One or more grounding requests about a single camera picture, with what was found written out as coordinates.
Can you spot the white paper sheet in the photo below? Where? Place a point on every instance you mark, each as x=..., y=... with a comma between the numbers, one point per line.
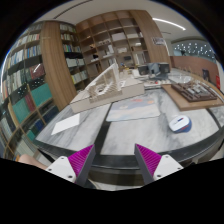
x=66, y=124

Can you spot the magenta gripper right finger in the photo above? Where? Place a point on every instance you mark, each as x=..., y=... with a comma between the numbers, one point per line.
x=154, y=166

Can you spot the white and blue computer mouse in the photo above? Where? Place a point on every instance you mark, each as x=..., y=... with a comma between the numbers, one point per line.
x=180, y=124

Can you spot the dark brown architectural site model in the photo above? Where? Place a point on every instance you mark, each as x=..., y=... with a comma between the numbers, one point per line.
x=192, y=97

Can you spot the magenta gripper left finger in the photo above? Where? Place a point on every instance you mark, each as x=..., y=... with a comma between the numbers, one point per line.
x=74, y=168

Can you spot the wooden open display shelf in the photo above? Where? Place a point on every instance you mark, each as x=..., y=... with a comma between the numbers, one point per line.
x=128, y=37

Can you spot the beige architectural building model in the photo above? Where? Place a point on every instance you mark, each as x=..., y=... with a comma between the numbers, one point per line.
x=110, y=86

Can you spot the grey patterned mouse pad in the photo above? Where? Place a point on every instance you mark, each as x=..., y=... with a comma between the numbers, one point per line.
x=142, y=107

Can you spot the wooden bookshelf with books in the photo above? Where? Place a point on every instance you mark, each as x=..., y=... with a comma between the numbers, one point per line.
x=40, y=75

